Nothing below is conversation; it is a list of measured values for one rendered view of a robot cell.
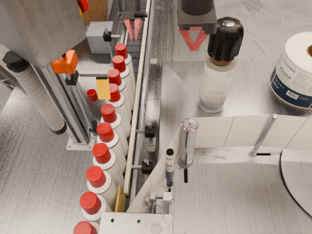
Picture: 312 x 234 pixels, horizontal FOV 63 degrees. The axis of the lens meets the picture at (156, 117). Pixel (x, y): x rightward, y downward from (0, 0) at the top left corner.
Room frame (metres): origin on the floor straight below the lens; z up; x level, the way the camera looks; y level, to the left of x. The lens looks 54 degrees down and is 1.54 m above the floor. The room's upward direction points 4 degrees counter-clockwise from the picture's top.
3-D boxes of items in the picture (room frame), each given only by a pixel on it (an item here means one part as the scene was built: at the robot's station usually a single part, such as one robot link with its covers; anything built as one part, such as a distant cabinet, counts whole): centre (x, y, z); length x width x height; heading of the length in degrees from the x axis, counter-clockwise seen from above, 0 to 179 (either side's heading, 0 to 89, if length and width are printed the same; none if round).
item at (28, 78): (0.32, 0.22, 1.18); 0.04 x 0.04 x 0.21
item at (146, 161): (0.29, 0.05, 0.89); 0.06 x 0.03 x 0.12; 84
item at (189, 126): (0.32, -0.08, 0.97); 0.05 x 0.05 x 0.19
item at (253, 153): (0.32, -0.27, 0.97); 0.02 x 0.02 x 0.19
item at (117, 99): (0.43, 0.10, 0.98); 0.05 x 0.05 x 0.20
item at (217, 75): (0.52, -0.19, 1.03); 0.09 x 0.09 x 0.30
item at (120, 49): (0.58, 0.09, 0.98); 0.05 x 0.05 x 0.20
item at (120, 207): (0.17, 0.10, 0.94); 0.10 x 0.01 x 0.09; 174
